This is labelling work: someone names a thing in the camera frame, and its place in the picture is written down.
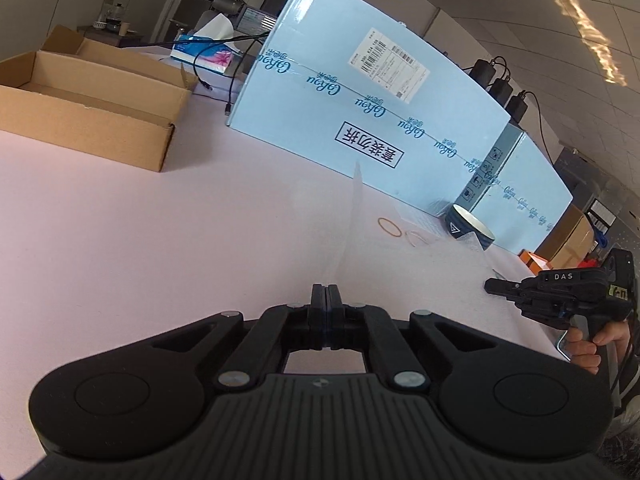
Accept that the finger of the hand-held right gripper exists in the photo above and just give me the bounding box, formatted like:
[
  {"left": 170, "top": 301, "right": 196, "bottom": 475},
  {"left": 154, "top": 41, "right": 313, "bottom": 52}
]
[{"left": 484, "top": 277, "right": 539, "bottom": 306}]

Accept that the light blue carton with label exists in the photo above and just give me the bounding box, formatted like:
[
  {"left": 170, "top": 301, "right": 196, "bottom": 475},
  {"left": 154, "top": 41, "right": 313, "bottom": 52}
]
[{"left": 225, "top": 0, "right": 512, "bottom": 216}]

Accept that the white translucent shopping bag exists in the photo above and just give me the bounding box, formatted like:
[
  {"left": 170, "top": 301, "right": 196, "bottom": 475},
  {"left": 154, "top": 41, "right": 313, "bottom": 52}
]
[{"left": 300, "top": 157, "right": 368, "bottom": 296}]

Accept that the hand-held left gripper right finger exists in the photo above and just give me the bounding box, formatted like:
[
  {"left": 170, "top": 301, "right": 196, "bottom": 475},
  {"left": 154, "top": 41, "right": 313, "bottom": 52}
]
[{"left": 327, "top": 284, "right": 493, "bottom": 392}]

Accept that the black usb cable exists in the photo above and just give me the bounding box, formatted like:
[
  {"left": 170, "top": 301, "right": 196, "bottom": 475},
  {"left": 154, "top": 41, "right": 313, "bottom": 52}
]
[{"left": 150, "top": 30, "right": 271, "bottom": 117}]

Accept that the black power adapter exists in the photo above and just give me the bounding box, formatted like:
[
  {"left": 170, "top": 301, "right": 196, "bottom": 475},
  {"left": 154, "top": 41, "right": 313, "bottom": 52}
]
[
  {"left": 470, "top": 58, "right": 493, "bottom": 86},
  {"left": 505, "top": 91, "right": 528, "bottom": 121},
  {"left": 487, "top": 77, "right": 513, "bottom": 106}
]

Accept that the open brown cardboard box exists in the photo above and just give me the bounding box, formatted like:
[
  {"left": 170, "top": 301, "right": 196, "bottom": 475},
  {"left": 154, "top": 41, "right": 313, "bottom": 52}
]
[{"left": 0, "top": 25, "right": 198, "bottom": 173}]

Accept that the closed brown carton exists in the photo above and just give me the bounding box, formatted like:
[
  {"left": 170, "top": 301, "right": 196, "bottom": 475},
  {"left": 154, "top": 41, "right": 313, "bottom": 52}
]
[{"left": 535, "top": 204, "right": 596, "bottom": 271}]

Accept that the dark blue ceramic bowl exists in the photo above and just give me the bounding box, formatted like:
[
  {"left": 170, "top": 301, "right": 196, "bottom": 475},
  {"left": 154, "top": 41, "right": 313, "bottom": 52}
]
[{"left": 445, "top": 204, "right": 496, "bottom": 252}]

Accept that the tissue box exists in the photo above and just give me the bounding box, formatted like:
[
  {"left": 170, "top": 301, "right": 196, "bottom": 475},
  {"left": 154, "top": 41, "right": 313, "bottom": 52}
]
[{"left": 170, "top": 14, "right": 243, "bottom": 73}]

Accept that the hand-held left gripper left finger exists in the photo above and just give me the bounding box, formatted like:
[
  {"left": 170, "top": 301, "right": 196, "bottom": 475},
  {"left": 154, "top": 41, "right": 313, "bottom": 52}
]
[{"left": 152, "top": 284, "right": 327, "bottom": 393}]

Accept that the person's right hand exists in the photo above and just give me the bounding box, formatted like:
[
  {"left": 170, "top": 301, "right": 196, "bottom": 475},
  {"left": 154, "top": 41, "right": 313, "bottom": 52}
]
[{"left": 567, "top": 319, "right": 631, "bottom": 376}]

